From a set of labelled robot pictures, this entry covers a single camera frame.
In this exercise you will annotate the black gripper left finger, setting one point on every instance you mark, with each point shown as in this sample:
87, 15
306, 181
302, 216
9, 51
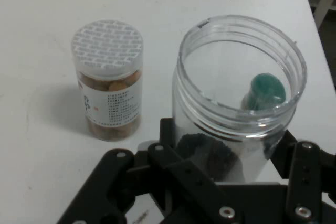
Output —
118, 182

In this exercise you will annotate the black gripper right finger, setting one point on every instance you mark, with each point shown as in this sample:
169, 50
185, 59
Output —
304, 182

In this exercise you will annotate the clear jar with black granules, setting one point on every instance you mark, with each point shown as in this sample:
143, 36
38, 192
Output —
189, 129

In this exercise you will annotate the spice bottle with green cap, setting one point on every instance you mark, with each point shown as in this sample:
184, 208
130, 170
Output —
267, 87

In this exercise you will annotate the nut jar with white lid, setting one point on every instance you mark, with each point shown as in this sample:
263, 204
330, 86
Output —
107, 45

